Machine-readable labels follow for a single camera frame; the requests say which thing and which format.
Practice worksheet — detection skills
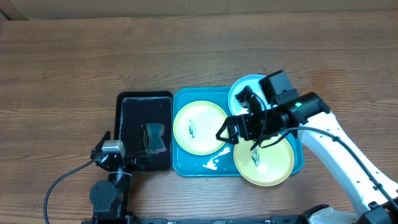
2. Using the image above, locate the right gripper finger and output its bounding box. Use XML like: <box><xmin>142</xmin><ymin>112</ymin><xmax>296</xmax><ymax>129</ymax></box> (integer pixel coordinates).
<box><xmin>216</xmin><ymin>116</ymin><xmax>239</xmax><ymax>144</ymax></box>
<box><xmin>235</xmin><ymin>86</ymin><xmax>266</xmax><ymax>115</ymax></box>

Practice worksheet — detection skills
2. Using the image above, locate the green scrub sponge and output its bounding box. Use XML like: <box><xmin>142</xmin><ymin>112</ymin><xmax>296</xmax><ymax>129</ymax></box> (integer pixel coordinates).
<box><xmin>146</xmin><ymin>123</ymin><xmax>166</xmax><ymax>154</ymax></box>

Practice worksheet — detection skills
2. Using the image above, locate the yellow plate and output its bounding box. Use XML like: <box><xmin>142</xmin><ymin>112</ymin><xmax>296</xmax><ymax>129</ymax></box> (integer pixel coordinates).
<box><xmin>233</xmin><ymin>134</ymin><xmax>295</xmax><ymax>187</ymax></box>
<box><xmin>173</xmin><ymin>101</ymin><xmax>227</xmax><ymax>156</ymax></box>

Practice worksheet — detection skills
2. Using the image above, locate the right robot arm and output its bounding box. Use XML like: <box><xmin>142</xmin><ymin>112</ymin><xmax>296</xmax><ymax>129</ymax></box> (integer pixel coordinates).
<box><xmin>216</xmin><ymin>86</ymin><xmax>397</xmax><ymax>223</ymax></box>

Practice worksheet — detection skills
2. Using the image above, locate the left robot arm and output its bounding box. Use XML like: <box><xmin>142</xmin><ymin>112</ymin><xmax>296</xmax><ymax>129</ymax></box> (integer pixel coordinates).
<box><xmin>88</xmin><ymin>131</ymin><xmax>153</xmax><ymax>224</ymax></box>

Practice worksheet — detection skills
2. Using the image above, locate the black tray with water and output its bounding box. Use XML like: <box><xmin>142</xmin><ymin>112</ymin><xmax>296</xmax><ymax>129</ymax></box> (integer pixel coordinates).
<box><xmin>114</xmin><ymin>91</ymin><xmax>173</xmax><ymax>171</ymax></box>

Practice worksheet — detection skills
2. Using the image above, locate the light blue plate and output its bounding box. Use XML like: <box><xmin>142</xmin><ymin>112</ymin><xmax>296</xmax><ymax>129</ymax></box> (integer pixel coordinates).
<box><xmin>228</xmin><ymin>74</ymin><xmax>271</xmax><ymax>115</ymax></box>

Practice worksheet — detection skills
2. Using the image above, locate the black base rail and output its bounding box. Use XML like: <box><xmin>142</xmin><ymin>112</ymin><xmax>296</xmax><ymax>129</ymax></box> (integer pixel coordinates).
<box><xmin>81</xmin><ymin>215</ymin><xmax>307</xmax><ymax>224</ymax></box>

